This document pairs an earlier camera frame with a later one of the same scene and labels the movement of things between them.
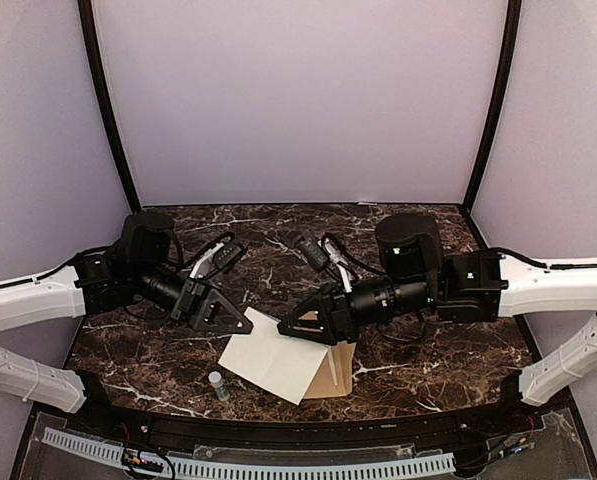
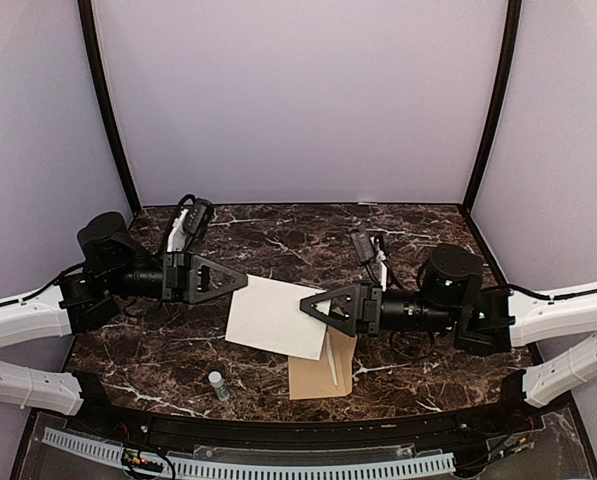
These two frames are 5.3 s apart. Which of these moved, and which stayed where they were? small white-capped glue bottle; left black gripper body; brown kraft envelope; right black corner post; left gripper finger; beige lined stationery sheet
Moved: beige lined stationery sheet; left gripper finger; left black gripper body
Stayed: small white-capped glue bottle; brown kraft envelope; right black corner post
